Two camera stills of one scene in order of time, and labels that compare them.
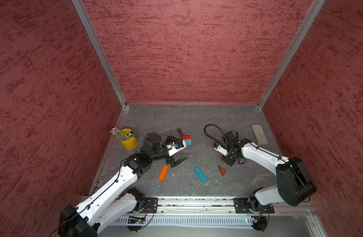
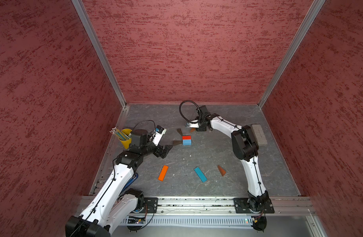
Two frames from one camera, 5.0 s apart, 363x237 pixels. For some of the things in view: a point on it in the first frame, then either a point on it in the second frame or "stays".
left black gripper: [172, 163] to [159, 148]
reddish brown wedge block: [222, 171] stays
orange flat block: [163, 173] stays
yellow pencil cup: [130, 143] stays
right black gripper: [227, 161] to [201, 129]
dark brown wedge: [179, 130] stays
